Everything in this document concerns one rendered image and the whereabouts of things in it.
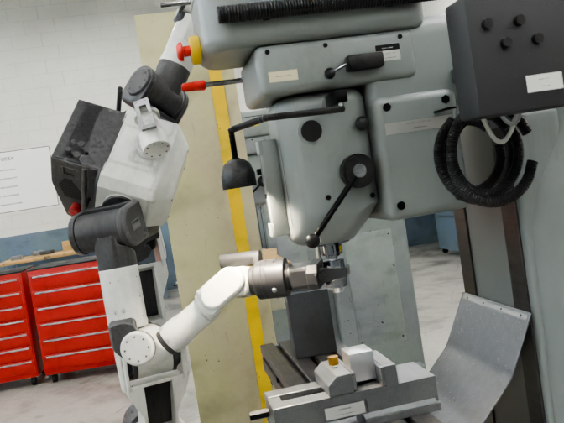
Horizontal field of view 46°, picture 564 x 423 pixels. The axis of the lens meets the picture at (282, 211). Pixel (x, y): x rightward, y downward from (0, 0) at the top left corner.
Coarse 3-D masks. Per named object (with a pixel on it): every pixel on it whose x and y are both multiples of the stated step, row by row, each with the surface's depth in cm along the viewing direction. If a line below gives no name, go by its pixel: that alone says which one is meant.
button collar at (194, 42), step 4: (192, 36) 140; (196, 36) 140; (188, 40) 142; (192, 40) 139; (196, 40) 139; (192, 44) 139; (196, 44) 139; (200, 44) 139; (192, 48) 139; (196, 48) 139; (200, 48) 139; (192, 52) 139; (196, 52) 139; (200, 52) 139; (192, 56) 139; (196, 56) 139; (200, 56) 140; (192, 60) 140; (196, 60) 140; (200, 60) 140; (196, 64) 142; (200, 64) 142
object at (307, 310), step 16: (288, 304) 190; (304, 304) 191; (320, 304) 191; (288, 320) 208; (304, 320) 191; (320, 320) 191; (304, 336) 191; (320, 336) 191; (304, 352) 191; (320, 352) 191
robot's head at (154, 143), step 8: (144, 112) 158; (136, 120) 160; (144, 120) 158; (152, 128) 155; (160, 128) 156; (144, 136) 155; (152, 136) 154; (160, 136) 155; (136, 144) 162; (144, 144) 154; (152, 144) 154; (160, 144) 155; (168, 144) 156; (144, 152) 156; (152, 152) 157; (160, 152) 158
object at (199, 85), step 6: (240, 78) 153; (186, 84) 150; (192, 84) 151; (198, 84) 151; (204, 84) 151; (210, 84) 152; (216, 84) 152; (222, 84) 152; (228, 84) 153; (186, 90) 151; (192, 90) 151; (198, 90) 151; (204, 90) 152
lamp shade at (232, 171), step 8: (232, 160) 138; (240, 160) 138; (224, 168) 139; (232, 168) 137; (240, 168) 137; (248, 168) 138; (224, 176) 138; (232, 176) 137; (240, 176) 137; (248, 176) 138; (224, 184) 138; (232, 184) 137; (240, 184) 137; (248, 184) 138; (256, 184) 140
